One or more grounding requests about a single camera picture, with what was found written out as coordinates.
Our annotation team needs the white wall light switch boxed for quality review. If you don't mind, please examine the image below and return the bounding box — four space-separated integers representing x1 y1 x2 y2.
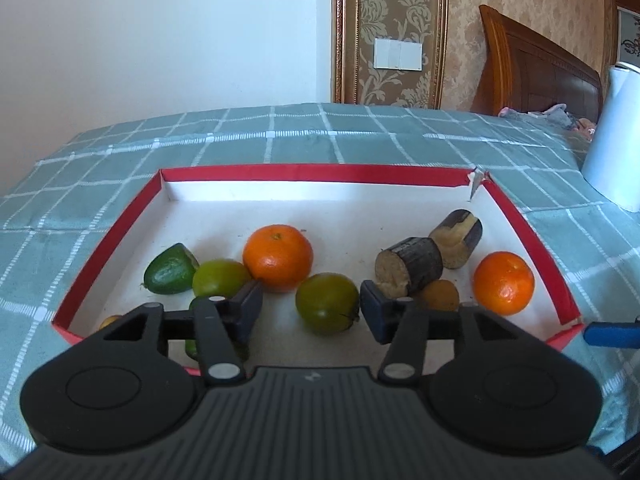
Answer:
373 37 425 71

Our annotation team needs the green checked bed sheet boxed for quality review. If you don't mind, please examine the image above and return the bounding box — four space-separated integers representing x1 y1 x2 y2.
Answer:
0 102 640 461

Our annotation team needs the brown kiwi fruit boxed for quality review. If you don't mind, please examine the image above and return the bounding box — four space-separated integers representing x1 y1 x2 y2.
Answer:
419 279 460 312

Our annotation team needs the white electric kettle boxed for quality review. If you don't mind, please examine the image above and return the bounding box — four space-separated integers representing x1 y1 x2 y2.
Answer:
582 61 640 213

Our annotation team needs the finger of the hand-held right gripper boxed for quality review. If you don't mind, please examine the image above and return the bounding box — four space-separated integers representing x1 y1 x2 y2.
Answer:
582 317 640 350

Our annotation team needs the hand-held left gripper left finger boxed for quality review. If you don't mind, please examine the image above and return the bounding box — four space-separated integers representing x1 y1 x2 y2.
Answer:
60 280 264 385

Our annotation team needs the wooden headboard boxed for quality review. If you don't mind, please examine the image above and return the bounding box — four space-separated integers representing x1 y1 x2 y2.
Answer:
471 4 604 123

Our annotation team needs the green persimmon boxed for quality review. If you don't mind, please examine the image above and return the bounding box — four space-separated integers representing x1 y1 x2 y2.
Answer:
295 272 361 336
192 259 252 299

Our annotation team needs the red cardboard box lid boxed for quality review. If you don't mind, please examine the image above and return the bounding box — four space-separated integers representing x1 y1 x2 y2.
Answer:
51 164 584 376

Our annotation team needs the framed wall picture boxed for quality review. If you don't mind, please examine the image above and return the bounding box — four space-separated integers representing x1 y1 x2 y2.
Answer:
602 0 640 68

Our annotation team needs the orange mandarin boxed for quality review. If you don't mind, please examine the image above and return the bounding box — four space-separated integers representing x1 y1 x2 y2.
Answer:
473 251 535 316
242 224 314 293

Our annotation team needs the crumpled grey cloth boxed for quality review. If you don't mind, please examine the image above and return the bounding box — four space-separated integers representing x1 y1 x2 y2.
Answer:
530 103 576 128

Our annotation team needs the cut green fruit half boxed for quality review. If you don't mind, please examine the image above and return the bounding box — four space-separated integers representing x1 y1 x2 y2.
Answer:
143 242 200 296

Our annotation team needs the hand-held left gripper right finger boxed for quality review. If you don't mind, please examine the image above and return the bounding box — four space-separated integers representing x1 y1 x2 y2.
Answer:
360 280 566 385

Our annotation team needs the gold wall moulding frame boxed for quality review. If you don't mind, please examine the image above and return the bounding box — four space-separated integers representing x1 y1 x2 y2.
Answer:
332 0 449 109

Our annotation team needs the green citrus fruit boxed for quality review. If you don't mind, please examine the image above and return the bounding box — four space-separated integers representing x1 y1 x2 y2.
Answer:
185 296 251 361

